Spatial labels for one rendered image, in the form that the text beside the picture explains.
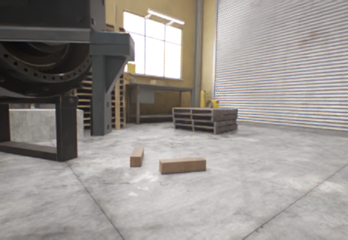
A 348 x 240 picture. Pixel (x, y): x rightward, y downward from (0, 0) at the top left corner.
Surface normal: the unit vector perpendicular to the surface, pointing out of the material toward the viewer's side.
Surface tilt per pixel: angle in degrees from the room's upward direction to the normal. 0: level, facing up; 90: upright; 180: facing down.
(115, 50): 90
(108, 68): 90
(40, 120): 90
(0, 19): 90
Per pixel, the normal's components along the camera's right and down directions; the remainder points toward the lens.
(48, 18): 0.03, 0.08
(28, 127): 0.61, 0.08
